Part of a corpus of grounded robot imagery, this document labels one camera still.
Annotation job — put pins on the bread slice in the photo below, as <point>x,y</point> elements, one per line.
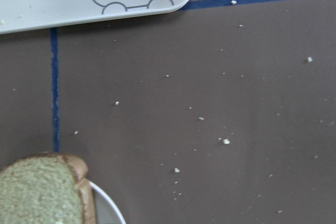
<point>47,188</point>

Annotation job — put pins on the white round plate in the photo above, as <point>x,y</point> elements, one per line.
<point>106,209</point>

